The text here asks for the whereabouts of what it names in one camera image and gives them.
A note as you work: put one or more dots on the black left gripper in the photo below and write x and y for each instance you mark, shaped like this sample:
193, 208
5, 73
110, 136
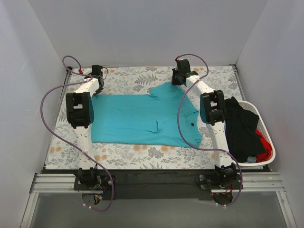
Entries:
100, 83

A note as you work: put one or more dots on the teal t shirt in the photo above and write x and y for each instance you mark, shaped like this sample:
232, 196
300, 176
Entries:
161, 117

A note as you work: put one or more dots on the floral table cloth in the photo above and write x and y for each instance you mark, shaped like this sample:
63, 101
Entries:
140, 80

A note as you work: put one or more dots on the red t shirt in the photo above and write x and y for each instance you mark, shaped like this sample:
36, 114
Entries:
263, 157

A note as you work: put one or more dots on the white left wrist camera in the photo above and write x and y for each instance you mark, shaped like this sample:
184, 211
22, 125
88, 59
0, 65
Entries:
85, 71

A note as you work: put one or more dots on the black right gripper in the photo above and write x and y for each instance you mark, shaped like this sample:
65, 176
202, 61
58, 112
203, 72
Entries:
175, 79

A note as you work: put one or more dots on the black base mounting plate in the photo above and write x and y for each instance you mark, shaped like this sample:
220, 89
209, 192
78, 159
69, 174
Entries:
164, 184

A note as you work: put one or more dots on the white laundry basket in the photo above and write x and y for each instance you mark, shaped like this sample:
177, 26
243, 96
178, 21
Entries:
251, 161

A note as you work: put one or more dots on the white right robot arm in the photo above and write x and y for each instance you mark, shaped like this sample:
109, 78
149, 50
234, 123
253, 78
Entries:
212, 109

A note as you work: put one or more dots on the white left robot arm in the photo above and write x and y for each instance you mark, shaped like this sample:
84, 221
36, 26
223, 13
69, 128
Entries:
80, 114

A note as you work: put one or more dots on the aluminium front rail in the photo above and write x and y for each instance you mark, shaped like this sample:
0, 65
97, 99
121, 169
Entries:
64, 183

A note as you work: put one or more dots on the black t shirt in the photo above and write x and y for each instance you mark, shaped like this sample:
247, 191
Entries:
241, 124

